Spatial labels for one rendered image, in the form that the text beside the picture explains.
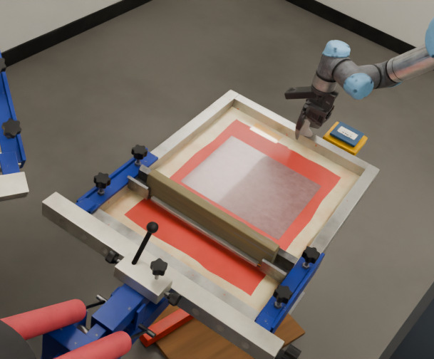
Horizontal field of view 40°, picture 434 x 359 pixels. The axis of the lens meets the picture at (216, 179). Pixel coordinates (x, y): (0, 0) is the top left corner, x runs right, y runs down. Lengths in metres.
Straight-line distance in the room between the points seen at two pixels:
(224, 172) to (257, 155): 0.15
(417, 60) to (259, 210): 0.61
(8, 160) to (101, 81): 2.41
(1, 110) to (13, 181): 0.19
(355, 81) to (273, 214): 0.45
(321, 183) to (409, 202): 1.80
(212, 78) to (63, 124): 1.13
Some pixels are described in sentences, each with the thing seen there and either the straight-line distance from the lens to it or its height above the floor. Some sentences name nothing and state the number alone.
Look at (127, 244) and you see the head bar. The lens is 1.49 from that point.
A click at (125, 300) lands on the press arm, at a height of 1.04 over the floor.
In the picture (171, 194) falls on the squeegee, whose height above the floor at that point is 1.05.
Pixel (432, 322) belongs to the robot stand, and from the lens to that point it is 1.87.
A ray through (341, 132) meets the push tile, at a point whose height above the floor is 0.97.
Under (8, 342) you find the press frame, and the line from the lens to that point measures 1.00.
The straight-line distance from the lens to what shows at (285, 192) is 1.86.
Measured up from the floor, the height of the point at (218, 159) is 0.97.
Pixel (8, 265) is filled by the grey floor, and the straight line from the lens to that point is 2.79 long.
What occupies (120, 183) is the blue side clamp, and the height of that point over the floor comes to 1.01.
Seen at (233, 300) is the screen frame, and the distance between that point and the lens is 1.50.
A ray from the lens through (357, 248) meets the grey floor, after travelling 3.25.
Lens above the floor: 2.17
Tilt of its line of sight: 41 degrees down
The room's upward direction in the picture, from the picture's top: 16 degrees clockwise
